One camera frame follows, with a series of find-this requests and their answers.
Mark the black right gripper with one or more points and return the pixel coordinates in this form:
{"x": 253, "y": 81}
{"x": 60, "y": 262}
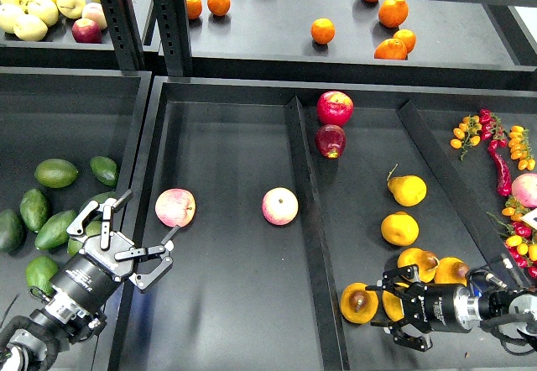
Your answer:
{"x": 428, "y": 308}

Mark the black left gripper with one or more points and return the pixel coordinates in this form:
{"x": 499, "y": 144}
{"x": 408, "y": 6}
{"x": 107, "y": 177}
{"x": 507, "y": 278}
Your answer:
{"x": 100, "y": 259}

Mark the yellow pear showing stem end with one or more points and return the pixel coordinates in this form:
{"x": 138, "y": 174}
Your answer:
{"x": 357, "y": 304}

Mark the dark green avocado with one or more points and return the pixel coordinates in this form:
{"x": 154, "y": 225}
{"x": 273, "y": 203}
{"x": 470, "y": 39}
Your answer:
{"x": 100, "y": 198}

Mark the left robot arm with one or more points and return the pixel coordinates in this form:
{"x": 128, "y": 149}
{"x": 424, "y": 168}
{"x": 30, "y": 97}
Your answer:
{"x": 73, "y": 313}

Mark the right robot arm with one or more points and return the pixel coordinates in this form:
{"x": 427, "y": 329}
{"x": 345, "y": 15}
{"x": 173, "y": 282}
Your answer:
{"x": 485, "y": 301}

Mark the yellow pear lower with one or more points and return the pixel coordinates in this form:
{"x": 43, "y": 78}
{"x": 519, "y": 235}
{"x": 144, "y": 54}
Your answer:
{"x": 393, "y": 305}

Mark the light green avocado hidden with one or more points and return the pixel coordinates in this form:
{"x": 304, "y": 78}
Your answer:
{"x": 93, "y": 229}

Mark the yellow pear middle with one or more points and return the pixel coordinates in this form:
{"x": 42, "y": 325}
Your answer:
{"x": 426, "y": 261}

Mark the yellow pear far right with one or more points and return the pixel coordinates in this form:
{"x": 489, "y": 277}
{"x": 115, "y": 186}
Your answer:
{"x": 451, "y": 270}

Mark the green avocado middle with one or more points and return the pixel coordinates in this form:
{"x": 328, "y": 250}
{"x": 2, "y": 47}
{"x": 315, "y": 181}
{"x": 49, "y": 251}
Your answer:
{"x": 54, "y": 232}

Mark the bright green avocado bottom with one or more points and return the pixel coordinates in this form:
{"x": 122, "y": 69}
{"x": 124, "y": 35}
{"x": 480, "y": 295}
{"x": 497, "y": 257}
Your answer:
{"x": 39, "y": 272}

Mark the yellow pear under gripper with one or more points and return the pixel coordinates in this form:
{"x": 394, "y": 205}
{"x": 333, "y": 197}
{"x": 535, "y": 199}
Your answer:
{"x": 400, "y": 229}

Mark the small dark avocado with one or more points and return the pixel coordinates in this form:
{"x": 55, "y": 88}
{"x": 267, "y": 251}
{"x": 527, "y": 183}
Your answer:
{"x": 105, "y": 170}

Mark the dark avocado left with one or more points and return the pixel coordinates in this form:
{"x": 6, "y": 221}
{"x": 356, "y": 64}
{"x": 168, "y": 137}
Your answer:
{"x": 34, "y": 209}

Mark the light green avocado top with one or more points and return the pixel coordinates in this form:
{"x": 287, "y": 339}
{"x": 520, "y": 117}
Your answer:
{"x": 56, "y": 173}

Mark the dark avocado at edge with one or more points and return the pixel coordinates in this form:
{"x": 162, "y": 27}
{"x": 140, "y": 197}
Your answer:
{"x": 12, "y": 231}

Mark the yellow pear with stem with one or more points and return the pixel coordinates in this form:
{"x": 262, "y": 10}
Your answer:
{"x": 408, "y": 190}

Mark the pink apple left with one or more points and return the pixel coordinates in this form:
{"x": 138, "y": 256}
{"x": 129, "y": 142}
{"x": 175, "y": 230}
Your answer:
{"x": 175, "y": 207}

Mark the pink apple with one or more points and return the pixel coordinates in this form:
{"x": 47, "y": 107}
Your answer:
{"x": 280, "y": 206}
{"x": 175, "y": 207}

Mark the black left tray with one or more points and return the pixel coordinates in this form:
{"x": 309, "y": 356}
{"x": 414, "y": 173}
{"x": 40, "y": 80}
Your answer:
{"x": 68, "y": 114}

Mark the red chili pepper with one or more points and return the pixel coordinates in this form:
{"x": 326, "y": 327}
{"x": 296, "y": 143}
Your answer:
{"x": 504, "y": 182}

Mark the pink apple centre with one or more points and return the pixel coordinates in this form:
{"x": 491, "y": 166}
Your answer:
{"x": 280, "y": 206}

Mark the pink apple right edge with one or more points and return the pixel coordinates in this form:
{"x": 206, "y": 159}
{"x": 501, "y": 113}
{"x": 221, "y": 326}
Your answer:
{"x": 524, "y": 189}

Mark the black divided centre tray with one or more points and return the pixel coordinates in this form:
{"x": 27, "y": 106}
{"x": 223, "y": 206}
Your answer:
{"x": 245, "y": 294}

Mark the orange cherry tomato bunch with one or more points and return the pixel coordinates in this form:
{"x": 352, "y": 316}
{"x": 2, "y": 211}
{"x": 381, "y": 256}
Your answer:
{"x": 466, "y": 135}

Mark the dark red apple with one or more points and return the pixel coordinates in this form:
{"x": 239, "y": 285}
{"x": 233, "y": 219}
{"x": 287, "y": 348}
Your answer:
{"x": 330, "y": 139}

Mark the bright red apple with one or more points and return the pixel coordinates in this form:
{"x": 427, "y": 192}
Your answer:
{"x": 335, "y": 108}

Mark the red apple top shelf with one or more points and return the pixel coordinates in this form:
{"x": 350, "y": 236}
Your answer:
{"x": 86, "y": 31}

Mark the orange front right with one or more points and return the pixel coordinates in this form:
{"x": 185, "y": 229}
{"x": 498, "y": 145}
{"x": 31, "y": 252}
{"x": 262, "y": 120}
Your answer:
{"x": 391, "y": 49}

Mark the orange far left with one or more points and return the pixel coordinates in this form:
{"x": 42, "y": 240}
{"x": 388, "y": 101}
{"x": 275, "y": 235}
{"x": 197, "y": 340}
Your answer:
{"x": 194, "y": 9}

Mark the orange right small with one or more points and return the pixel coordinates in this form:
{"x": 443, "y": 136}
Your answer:
{"x": 408, "y": 37}

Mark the orange centre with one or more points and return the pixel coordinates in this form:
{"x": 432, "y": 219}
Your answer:
{"x": 322, "y": 31}

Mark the large orange right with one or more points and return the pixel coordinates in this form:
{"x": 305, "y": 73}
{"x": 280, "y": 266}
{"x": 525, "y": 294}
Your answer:
{"x": 392, "y": 13}

